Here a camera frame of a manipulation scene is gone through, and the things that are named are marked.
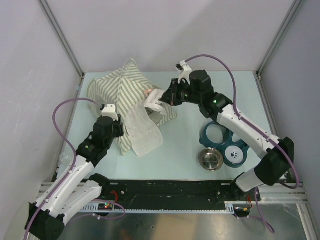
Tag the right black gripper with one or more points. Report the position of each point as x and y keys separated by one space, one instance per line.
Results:
x=170 y=96

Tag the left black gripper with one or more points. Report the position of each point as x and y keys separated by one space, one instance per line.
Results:
x=119 y=124

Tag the green checked cushion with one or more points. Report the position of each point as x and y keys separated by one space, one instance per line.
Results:
x=156 y=117

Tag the striped green white pet tent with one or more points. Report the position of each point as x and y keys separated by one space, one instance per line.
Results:
x=133 y=94

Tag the stainless steel bowl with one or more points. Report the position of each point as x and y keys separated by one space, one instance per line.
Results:
x=210 y=159

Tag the teal double bowl stand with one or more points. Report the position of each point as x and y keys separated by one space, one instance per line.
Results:
x=233 y=149

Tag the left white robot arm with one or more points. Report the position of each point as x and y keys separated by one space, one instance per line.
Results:
x=51 y=212

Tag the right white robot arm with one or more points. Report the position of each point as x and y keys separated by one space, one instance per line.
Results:
x=274 y=153

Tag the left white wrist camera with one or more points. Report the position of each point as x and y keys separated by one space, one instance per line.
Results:
x=109 y=110

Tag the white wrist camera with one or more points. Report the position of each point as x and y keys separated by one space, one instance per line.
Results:
x=184 y=71
x=109 y=110

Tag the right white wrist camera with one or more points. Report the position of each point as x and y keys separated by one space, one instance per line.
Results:
x=184 y=71

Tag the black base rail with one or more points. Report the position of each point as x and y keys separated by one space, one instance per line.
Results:
x=169 y=194

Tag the white slotted cable duct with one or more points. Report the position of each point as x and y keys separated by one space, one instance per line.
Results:
x=105 y=208

